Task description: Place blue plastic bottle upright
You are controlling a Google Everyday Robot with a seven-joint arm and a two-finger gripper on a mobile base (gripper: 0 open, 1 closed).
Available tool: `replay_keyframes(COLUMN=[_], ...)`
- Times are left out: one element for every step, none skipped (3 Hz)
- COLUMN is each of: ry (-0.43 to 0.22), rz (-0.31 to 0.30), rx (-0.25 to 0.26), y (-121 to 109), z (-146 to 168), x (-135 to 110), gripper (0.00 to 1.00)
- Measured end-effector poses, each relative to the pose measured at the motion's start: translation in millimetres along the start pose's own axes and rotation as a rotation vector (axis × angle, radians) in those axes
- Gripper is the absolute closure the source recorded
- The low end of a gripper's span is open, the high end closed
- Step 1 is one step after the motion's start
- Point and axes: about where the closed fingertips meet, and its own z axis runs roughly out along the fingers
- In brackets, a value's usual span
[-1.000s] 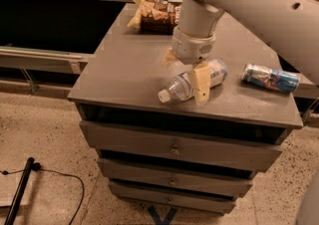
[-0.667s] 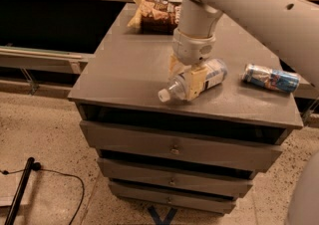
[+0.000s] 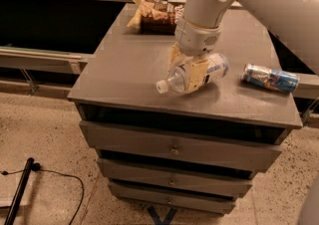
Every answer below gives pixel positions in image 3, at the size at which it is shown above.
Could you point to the middle grey drawer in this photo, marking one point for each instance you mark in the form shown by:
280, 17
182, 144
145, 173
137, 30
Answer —
171, 178

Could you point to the black pole on floor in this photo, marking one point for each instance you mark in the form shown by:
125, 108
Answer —
14, 207

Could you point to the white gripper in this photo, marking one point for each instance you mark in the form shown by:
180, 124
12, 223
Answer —
195, 39

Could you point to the grey drawer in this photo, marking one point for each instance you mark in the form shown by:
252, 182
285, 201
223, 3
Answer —
171, 178
235, 154
171, 198

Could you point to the top grey drawer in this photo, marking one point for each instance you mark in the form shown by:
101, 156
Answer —
235, 154

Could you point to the clear blue-label plastic bottle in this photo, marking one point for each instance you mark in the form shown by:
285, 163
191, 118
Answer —
176, 79

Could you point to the blue silver drink can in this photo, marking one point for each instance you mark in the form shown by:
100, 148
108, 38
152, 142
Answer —
270, 79

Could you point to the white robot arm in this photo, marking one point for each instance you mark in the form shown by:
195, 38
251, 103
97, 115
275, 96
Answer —
294, 22

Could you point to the bottom grey drawer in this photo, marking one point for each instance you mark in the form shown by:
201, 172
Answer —
171, 198

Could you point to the grey drawer cabinet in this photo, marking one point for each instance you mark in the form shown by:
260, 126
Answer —
118, 86

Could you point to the brown yellow chips bag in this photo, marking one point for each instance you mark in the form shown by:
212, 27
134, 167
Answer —
156, 16

